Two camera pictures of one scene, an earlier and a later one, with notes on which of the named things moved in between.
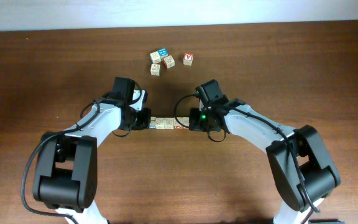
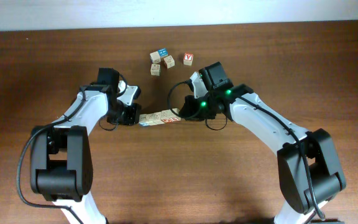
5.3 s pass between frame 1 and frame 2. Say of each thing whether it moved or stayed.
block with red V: stayed
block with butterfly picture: moved
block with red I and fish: moved
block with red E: stayed
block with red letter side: moved
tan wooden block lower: stayed
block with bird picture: moved
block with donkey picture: stayed
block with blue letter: stayed
